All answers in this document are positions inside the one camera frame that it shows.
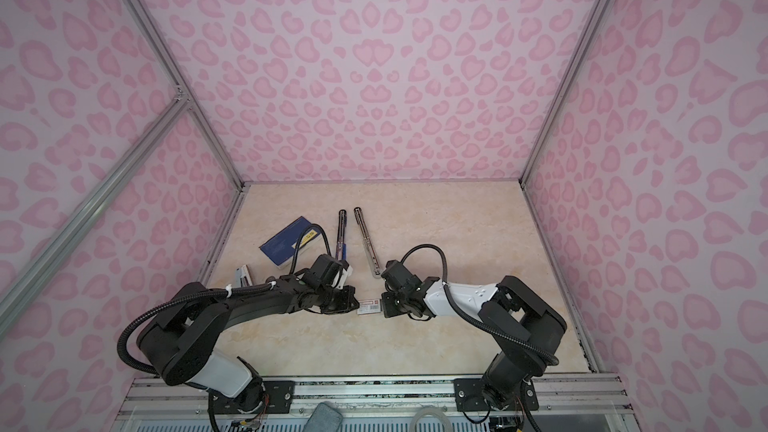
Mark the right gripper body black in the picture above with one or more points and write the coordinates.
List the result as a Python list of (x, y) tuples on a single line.
[(396, 304)]

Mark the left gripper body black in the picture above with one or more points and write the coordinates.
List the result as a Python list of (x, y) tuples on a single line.
[(336, 300)]

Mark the red white staple box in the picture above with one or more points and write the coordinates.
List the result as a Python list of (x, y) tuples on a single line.
[(370, 307)]

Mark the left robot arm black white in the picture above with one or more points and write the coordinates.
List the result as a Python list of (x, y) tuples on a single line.
[(179, 337)]

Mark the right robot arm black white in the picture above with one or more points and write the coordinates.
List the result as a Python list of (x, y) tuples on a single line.
[(525, 327)]

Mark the dark blue booklet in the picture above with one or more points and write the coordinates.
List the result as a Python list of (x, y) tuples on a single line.
[(280, 248)]

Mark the small white clip object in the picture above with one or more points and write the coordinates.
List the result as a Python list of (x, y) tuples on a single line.
[(243, 277)]

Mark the grey cloth pad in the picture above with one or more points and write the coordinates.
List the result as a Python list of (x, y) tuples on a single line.
[(324, 418)]

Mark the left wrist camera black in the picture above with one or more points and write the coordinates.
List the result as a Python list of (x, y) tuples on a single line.
[(328, 272)]

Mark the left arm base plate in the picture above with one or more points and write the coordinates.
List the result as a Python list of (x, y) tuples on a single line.
[(270, 397)]

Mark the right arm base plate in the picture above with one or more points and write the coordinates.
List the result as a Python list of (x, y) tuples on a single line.
[(477, 395)]

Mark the aluminium front rail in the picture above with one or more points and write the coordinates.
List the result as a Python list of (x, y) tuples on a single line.
[(567, 402)]

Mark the aluminium diagonal frame bar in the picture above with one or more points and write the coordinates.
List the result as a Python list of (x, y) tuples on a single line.
[(39, 271)]

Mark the aluminium corner frame post left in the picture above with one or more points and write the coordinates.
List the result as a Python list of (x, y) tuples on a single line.
[(171, 67)]

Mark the aluminium corner frame post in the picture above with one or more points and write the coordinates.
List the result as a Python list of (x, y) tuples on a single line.
[(171, 67), (578, 57)]

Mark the aluminium corner frame post right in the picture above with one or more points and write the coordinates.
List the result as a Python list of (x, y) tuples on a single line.
[(578, 57)]

